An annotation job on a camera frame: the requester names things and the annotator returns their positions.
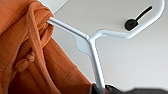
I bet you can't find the white wardrobe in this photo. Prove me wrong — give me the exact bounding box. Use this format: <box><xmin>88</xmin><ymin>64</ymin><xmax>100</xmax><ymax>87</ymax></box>
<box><xmin>36</xmin><ymin>0</ymin><xmax>168</xmax><ymax>91</ymax></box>

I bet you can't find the black wardrobe hook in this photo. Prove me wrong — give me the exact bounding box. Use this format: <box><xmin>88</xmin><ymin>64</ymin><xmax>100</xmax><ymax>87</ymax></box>
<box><xmin>124</xmin><ymin>5</ymin><xmax>154</xmax><ymax>32</ymax></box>

